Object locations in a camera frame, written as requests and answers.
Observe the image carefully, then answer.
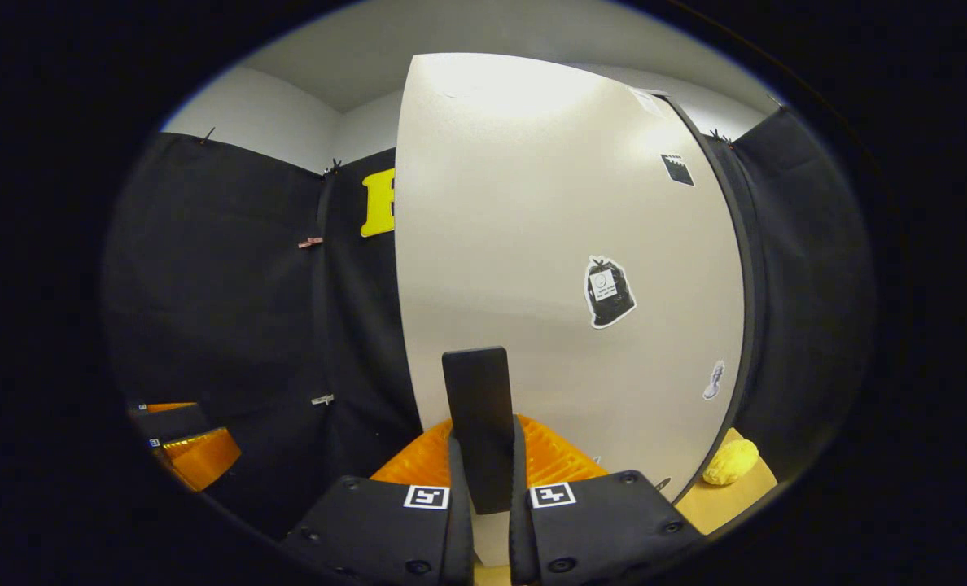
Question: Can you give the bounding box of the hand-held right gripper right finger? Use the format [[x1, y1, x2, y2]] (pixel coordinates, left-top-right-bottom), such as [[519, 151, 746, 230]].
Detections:
[[510, 415, 704, 586]]

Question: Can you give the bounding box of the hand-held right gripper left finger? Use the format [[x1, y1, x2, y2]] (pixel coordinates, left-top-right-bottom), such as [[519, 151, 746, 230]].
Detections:
[[280, 417, 476, 586]]

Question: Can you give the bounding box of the black door handle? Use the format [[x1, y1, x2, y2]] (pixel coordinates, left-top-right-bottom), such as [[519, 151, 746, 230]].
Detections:
[[441, 348, 517, 515]]

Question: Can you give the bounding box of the beige cabinet door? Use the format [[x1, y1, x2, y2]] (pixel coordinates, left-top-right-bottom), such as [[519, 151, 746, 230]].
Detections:
[[394, 53, 757, 566]]

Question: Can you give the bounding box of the black backdrop cloth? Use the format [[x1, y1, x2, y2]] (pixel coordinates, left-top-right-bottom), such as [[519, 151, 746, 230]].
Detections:
[[101, 106, 875, 538]]

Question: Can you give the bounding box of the yellow lumpy object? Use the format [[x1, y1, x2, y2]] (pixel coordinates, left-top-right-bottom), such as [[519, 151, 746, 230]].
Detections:
[[702, 439, 759, 487]]

